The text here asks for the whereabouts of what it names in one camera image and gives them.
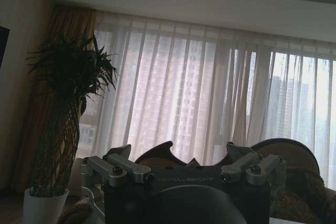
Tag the ornate carved brown sofa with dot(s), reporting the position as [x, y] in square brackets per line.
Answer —
[299, 182]

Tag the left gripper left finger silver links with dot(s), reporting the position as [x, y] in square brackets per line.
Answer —
[123, 165]

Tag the sheer white window curtain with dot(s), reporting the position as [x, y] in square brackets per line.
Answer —
[189, 90]

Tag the yellow-brown side drape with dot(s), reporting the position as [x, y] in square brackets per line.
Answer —
[71, 24]

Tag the dark wall-mounted screen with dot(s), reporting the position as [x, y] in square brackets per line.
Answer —
[3, 45]

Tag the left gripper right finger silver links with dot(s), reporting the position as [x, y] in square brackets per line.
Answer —
[245, 163]

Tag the white plant pot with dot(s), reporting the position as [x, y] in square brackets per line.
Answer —
[43, 209]

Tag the tall green potted plant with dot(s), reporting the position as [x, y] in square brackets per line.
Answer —
[68, 77]

